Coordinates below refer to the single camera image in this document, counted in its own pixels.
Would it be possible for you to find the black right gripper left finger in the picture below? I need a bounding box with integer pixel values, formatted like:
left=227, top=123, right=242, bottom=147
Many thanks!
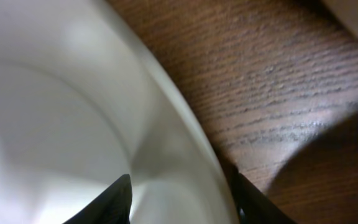
left=64, top=174, right=132, bottom=224

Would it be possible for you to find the cream plastic bowl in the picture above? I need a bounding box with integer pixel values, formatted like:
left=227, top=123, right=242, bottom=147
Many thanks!
left=0, top=0, right=239, bottom=223

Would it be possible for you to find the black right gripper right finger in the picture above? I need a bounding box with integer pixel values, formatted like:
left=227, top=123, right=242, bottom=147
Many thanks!
left=228, top=166, right=295, bottom=224

